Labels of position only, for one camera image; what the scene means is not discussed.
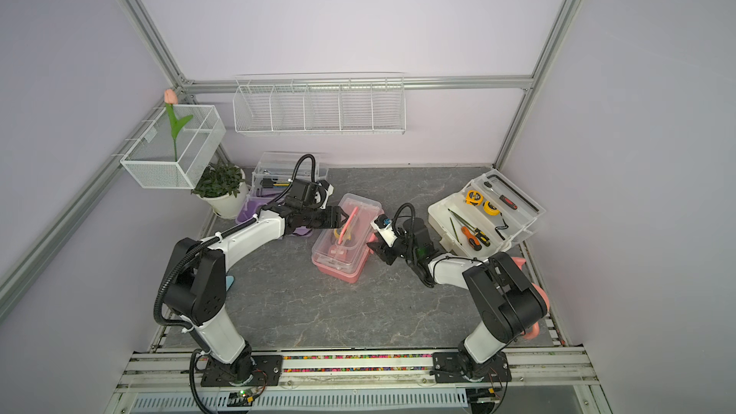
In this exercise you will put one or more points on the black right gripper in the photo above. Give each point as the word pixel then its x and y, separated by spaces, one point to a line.
pixel 378 246

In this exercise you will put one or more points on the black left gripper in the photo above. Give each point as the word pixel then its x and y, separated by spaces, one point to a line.
pixel 333 221

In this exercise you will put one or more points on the pink toolbox clear lid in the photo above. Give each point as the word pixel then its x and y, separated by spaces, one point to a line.
pixel 342 253

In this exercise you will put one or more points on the purple toolbox clear lid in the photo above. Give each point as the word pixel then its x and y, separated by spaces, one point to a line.
pixel 282 182

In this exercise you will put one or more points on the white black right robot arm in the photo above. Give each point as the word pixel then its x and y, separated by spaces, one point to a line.
pixel 509 304

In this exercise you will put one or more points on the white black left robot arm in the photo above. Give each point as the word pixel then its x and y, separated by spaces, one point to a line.
pixel 192 292

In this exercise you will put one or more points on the yellow tape measure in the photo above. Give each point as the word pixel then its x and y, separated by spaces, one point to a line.
pixel 490 209
pixel 474 198

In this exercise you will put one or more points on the white toolbox clear lid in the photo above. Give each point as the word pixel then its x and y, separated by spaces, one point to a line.
pixel 512 227

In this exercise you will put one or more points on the potted green plant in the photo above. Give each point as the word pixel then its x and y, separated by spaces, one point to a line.
pixel 223 186

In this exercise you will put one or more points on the teal garden trowel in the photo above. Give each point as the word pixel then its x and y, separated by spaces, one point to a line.
pixel 229 281

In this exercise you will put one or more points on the small white mesh basket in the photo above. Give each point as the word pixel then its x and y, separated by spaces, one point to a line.
pixel 150 159

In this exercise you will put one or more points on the pink artificial tulip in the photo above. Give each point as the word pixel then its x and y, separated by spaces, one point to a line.
pixel 177 124

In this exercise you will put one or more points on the long white wire basket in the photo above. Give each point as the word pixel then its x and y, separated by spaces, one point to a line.
pixel 320 103

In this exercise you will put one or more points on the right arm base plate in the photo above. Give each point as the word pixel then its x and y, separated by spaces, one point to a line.
pixel 458 367

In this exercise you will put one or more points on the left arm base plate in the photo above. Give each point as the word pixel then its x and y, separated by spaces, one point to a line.
pixel 258 370

